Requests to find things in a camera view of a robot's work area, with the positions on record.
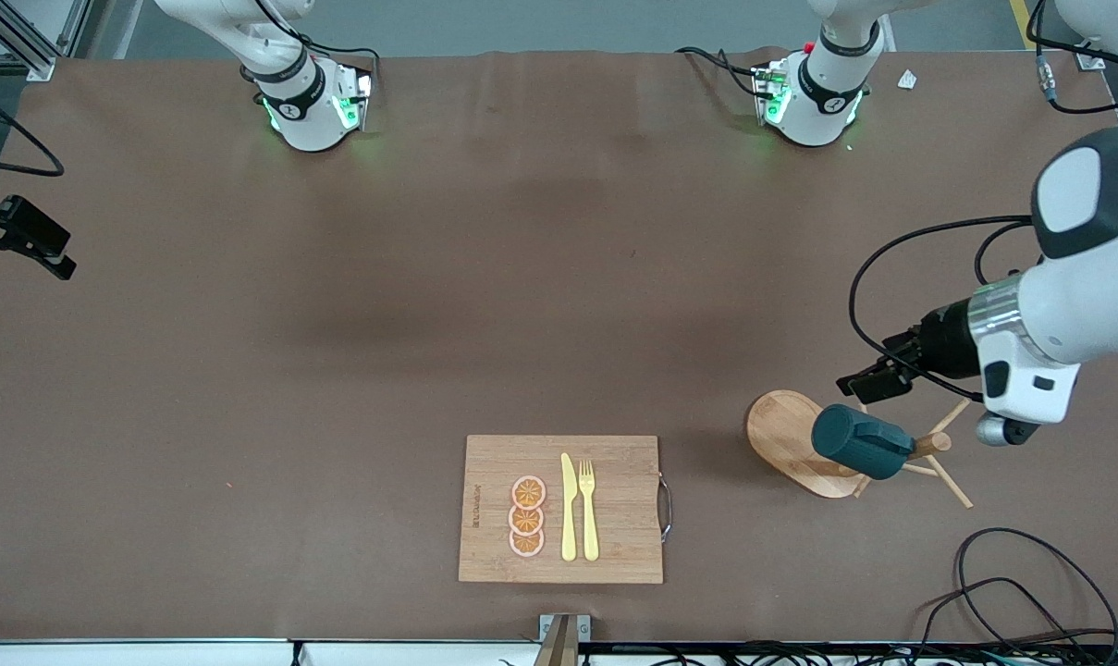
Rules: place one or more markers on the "wooden mug rack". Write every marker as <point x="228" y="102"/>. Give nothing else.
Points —
<point x="776" y="435"/>

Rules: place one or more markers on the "toy orange slice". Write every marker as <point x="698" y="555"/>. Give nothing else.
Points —
<point x="525" y="521"/>
<point x="528" y="492"/>
<point x="526" y="545"/>

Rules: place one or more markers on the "yellow plastic fork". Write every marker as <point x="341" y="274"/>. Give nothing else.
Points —
<point x="590" y="527"/>

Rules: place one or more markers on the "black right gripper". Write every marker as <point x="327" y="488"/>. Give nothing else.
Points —
<point x="4" y="229"/>

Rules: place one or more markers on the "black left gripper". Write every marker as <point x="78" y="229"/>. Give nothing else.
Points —
<point x="945" y="344"/>

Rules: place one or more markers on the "white paper scrap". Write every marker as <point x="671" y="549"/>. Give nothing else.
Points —
<point x="907" y="80"/>

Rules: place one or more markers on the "yellow plastic knife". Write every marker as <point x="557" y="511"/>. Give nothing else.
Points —
<point x="569" y="518"/>

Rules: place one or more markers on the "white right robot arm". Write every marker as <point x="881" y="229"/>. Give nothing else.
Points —
<point x="309" y="120"/>

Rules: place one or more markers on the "metal table edge bracket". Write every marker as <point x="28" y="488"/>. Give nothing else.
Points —
<point x="558" y="638"/>

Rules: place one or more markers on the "white table edge rail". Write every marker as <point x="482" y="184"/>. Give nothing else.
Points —
<point x="152" y="653"/>

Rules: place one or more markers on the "teal cup with yellow inside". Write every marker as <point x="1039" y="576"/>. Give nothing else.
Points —
<point x="854" y="439"/>

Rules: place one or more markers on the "bamboo cutting board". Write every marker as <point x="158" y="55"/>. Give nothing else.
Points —
<point x="623" y="518"/>

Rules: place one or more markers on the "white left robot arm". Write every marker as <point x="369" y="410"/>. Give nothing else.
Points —
<point x="1076" y="305"/>

